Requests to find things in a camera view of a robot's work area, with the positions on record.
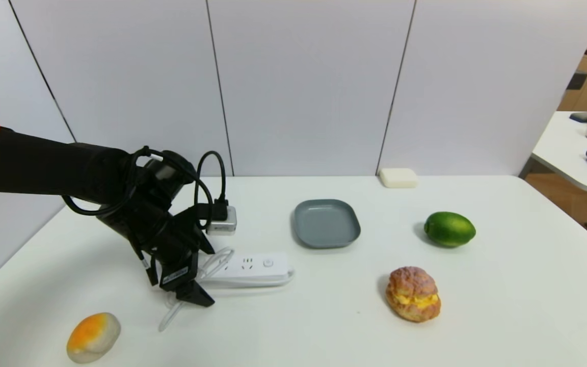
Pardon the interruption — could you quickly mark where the white side table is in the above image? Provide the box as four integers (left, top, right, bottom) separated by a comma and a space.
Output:
520, 111, 587, 197

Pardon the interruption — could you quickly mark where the green lime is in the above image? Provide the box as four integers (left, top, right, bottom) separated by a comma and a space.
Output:
424, 212, 476, 248

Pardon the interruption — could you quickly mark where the black camera cable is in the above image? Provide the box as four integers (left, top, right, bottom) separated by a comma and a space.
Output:
194, 150, 229, 222

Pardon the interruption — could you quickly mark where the cream puff pastry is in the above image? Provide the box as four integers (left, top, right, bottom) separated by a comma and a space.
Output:
386, 266, 442, 323

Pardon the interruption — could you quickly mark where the white soap bar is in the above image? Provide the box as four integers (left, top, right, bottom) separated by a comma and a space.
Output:
379, 168, 418, 189

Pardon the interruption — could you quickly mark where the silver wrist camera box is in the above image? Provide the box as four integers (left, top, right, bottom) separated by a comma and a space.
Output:
207, 205, 237, 235

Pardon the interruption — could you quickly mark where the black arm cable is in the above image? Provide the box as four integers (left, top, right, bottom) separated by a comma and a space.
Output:
62, 146, 214, 231

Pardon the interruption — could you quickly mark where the grey-blue square dish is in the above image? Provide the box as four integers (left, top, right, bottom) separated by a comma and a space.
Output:
293, 199, 361, 249

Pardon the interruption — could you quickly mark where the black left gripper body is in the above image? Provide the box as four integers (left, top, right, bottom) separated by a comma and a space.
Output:
137, 212, 200, 292

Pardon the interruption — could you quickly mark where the orange white round bun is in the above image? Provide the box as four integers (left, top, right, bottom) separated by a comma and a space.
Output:
66, 312, 121, 364

